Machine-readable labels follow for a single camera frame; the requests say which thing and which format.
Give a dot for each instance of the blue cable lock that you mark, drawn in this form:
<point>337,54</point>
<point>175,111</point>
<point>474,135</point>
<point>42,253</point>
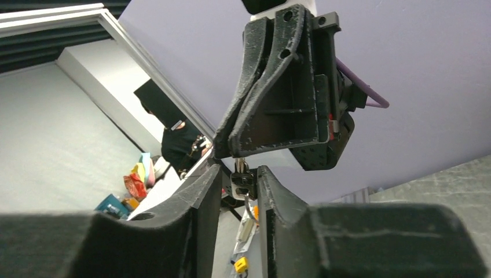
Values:
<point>243,185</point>

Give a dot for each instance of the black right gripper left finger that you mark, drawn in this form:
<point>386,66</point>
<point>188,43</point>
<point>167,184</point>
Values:
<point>176,238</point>

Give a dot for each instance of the yellow black connector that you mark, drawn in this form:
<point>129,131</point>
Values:
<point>240,267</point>

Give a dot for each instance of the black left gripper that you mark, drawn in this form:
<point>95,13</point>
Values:
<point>290,92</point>

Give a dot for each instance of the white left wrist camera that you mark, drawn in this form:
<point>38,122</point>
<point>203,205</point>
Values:
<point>267,8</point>

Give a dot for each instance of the colourful clutter on table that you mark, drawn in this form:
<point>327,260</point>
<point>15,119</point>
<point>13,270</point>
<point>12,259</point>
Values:
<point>138,183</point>

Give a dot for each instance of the person in black clothes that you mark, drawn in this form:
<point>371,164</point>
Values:
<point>183,144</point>

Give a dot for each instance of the aluminium frame rail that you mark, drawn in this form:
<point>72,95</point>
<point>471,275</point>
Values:
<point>108,71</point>

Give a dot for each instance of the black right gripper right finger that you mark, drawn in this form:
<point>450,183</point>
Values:
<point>360,239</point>

